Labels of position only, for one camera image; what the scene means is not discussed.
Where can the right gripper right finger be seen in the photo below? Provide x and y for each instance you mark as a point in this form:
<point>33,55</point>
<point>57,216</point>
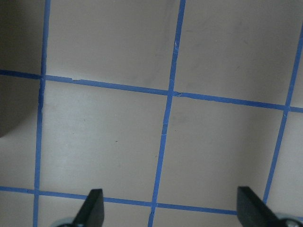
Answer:
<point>253,212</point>

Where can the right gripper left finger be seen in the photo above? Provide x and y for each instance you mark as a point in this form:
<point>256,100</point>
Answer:
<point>91,213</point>

